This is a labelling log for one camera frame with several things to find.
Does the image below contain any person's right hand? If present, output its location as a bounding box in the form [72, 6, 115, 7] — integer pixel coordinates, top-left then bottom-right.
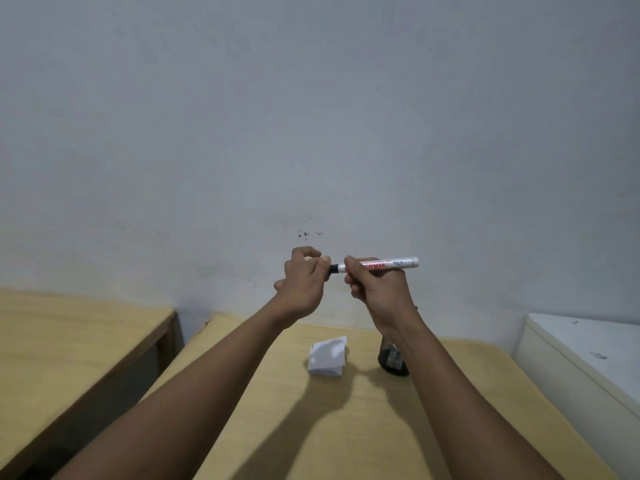
[343, 255, 420, 337]

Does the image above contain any person's left hand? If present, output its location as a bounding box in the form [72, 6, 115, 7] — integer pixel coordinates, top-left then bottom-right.
[273, 246, 333, 329]

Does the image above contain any black marker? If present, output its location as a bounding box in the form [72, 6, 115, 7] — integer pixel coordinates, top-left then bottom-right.
[337, 257, 420, 274]

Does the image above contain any white paper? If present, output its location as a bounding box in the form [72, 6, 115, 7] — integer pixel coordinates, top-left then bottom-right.
[307, 336, 349, 378]

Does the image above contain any person's left forearm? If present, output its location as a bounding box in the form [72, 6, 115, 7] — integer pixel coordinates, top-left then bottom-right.
[52, 299, 296, 480]

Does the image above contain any person's right forearm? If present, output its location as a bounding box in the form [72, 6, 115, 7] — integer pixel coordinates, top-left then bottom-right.
[375, 309, 566, 480]

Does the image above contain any black mesh pen holder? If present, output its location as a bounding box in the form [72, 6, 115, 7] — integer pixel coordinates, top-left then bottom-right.
[378, 334, 411, 378]

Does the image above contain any white cabinet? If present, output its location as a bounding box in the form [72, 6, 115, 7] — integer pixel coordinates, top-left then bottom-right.
[513, 313, 640, 480]

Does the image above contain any wooden side table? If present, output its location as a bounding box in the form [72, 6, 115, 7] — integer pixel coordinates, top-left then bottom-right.
[0, 288, 179, 480]

